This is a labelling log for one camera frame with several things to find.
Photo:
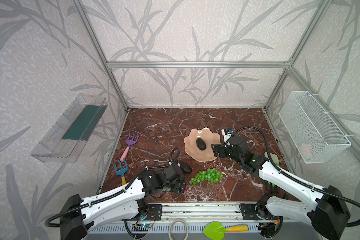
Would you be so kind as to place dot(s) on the pink scalloped fruit bowl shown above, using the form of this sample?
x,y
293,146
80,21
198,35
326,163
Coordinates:
x,y
191,147

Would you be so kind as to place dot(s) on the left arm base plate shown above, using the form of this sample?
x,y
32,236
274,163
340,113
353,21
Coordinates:
x,y
152,213

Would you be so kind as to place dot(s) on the pink item in basket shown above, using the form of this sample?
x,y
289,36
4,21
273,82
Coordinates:
x,y
306,150

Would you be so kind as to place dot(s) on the green grape bunch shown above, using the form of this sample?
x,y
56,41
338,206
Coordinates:
x,y
210,175

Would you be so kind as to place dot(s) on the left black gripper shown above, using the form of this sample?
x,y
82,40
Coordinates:
x,y
181,184

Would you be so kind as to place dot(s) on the white wire mesh basket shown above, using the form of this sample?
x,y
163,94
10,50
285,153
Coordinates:
x,y
308,122

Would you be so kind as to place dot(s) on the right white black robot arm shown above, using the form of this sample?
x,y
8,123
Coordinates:
x,y
323,208

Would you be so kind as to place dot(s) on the blue toy rake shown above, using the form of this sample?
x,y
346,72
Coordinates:
x,y
121,167

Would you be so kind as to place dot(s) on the green toy shovel yellow handle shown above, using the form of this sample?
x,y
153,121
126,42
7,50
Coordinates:
x,y
216,230

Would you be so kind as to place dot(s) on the green sponge pad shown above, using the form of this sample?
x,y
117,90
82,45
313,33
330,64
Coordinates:
x,y
83,126

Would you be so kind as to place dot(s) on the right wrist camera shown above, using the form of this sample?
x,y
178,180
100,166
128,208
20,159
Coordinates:
x,y
227,133

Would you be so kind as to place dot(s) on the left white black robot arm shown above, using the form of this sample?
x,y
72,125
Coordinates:
x,y
79,215

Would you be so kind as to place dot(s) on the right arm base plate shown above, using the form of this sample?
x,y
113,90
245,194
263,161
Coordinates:
x,y
255,212

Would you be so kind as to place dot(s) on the small circuit board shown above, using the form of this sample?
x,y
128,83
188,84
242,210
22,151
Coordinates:
x,y
142,227

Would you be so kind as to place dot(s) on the purple toy rake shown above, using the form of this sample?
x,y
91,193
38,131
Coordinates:
x,y
131,140

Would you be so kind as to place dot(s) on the clear plastic wall bin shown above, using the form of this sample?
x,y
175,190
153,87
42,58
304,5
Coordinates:
x,y
52,148

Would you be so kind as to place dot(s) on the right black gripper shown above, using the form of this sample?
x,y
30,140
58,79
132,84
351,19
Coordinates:
x,y
217,150

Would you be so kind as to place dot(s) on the dark avocado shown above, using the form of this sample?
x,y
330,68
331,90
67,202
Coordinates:
x,y
186,169
201,144

